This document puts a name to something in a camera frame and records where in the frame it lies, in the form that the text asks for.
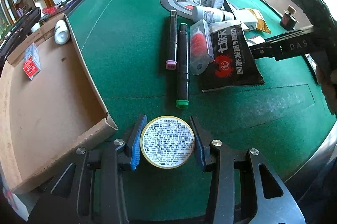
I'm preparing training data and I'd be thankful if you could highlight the white jar red label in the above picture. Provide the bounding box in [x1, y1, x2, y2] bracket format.
[247, 36, 265, 47]

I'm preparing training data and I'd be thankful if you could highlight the yellow foil packet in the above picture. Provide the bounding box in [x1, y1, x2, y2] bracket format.
[247, 8, 271, 33]

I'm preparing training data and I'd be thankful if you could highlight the white power adapter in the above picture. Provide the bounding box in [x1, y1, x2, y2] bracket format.
[234, 9, 258, 30]

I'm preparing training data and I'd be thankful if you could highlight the round yellow rimmed tin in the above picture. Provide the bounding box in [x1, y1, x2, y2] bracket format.
[140, 116, 195, 169]

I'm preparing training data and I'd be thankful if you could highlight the black Chinese text sachet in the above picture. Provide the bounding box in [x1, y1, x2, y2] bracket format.
[201, 20, 265, 92]

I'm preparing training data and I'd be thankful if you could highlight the black marker green cap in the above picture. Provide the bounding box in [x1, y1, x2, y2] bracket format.
[176, 23, 190, 109]

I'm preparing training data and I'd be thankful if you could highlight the white plastic bottle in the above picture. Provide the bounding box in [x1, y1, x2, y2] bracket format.
[192, 6, 234, 24]

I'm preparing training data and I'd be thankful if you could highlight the clear pack red brush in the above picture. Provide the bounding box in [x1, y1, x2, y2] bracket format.
[190, 19, 214, 76]

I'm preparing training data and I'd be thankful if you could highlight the black marker pink cap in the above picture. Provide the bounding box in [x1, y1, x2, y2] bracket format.
[165, 10, 178, 71]

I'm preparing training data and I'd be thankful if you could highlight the grey red 502 glue box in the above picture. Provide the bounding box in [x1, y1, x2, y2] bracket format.
[23, 43, 41, 80]

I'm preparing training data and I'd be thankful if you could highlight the white cup shaped jar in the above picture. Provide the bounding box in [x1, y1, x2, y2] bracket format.
[54, 20, 70, 45]

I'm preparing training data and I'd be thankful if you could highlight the person's right hand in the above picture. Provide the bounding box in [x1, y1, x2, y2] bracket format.
[316, 65, 336, 115]

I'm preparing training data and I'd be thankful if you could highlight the dark red perfume bottle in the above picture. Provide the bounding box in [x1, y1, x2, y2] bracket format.
[280, 5, 297, 31]

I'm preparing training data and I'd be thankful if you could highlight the brown cardboard box tray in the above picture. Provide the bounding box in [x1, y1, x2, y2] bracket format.
[1, 14, 118, 194]

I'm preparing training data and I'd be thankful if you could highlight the round grey table centre panel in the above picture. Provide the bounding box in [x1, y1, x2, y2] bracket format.
[160, 0, 241, 20]

